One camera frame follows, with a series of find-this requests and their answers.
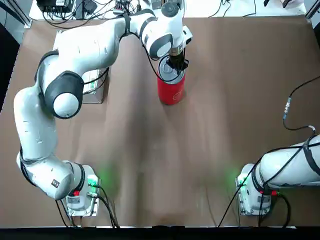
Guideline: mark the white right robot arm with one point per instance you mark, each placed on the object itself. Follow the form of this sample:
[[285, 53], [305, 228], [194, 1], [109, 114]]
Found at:
[[282, 167]]

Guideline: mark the red push-button trash can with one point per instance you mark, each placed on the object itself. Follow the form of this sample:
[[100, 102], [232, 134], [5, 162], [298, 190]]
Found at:
[[171, 92]]

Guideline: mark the black network switch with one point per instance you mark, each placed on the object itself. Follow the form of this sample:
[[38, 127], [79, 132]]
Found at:
[[55, 3]]

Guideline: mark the grey power adapter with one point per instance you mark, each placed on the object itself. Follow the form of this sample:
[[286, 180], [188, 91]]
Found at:
[[88, 6]]

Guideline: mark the aluminium frame post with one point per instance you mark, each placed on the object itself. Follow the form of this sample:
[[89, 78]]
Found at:
[[311, 13], [25, 18]]

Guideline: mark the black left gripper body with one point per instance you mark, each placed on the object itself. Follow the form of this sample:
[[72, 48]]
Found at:
[[177, 58]]

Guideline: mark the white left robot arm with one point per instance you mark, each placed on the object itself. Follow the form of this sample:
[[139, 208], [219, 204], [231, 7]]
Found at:
[[82, 52]]

